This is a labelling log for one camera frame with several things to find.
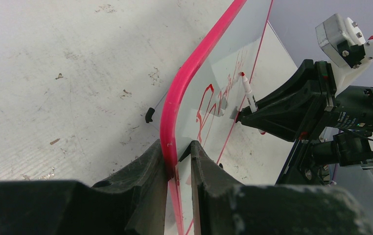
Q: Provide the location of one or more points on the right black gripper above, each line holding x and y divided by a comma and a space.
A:
303, 107

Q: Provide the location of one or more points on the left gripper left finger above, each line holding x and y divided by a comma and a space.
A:
131, 201

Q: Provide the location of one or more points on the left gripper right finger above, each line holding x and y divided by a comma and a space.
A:
224, 206

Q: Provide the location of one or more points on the white whiteboard marker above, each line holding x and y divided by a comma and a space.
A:
248, 93

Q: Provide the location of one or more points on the pink framed whiteboard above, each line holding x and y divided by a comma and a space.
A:
205, 96

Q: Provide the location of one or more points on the black whiteboard clip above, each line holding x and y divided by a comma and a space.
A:
149, 115

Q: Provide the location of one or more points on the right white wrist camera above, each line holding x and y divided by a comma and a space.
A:
345, 45

